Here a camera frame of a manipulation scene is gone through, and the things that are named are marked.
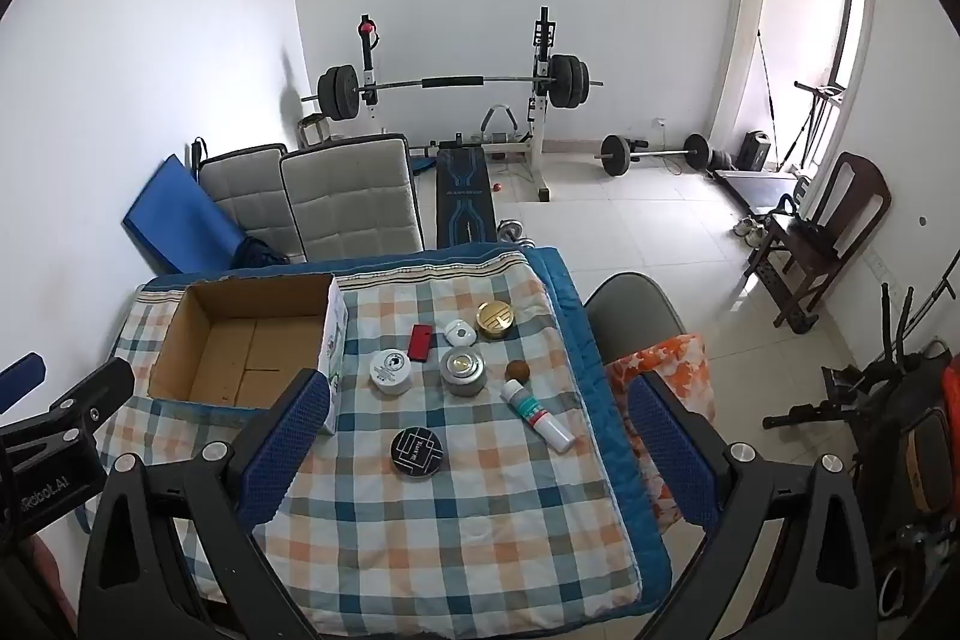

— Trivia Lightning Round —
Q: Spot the checked blanket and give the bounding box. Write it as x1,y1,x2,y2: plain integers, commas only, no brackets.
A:
86,242,672,640

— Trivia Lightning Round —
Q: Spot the white tube bottle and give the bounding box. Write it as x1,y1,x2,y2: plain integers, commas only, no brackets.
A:
501,379,577,453

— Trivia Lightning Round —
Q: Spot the dark wooden chair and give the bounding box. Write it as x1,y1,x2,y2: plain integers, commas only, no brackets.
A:
746,152,892,333

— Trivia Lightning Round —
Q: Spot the cardboard box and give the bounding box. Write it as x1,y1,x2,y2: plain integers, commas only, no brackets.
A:
148,272,350,436

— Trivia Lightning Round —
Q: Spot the black exercise bike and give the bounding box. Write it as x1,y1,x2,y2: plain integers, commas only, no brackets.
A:
763,284,960,640

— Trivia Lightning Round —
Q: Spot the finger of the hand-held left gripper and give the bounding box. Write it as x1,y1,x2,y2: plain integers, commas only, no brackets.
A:
0,351,47,416
0,359,136,457

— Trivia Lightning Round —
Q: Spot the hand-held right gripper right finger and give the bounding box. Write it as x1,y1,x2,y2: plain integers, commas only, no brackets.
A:
628,370,878,640

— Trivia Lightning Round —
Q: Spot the black speaker box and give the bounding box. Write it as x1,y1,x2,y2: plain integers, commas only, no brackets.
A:
735,131,781,172

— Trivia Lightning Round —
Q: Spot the short barbell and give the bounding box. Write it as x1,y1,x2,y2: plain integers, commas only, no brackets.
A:
595,133,710,176

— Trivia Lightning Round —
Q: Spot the black weight bench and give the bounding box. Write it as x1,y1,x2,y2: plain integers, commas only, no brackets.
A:
435,137,500,247

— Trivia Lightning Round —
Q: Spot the long barbell with black plates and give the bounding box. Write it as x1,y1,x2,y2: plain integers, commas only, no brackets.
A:
301,53,605,122

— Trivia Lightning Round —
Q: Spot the white door frame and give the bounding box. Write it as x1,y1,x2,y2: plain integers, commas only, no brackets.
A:
709,0,878,176

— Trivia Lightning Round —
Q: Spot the grey chair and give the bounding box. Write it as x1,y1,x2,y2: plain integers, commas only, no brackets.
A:
583,272,687,371

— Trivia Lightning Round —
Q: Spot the blue exercise mat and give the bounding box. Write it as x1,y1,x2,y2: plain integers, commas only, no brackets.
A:
122,154,248,274

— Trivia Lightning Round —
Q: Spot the dark blue bag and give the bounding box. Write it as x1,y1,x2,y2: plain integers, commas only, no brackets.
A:
229,237,290,270

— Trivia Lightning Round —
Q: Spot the silver metallic cap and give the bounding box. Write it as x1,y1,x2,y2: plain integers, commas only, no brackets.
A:
439,346,487,398

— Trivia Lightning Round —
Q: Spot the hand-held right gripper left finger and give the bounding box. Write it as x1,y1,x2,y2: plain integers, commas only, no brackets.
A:
77,368,353,640

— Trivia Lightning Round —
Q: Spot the white printed round tin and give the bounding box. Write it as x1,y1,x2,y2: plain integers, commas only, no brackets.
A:
369,347,413,396

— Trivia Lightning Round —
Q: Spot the gold round tin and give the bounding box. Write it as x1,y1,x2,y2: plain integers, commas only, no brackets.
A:
475,301,517,341

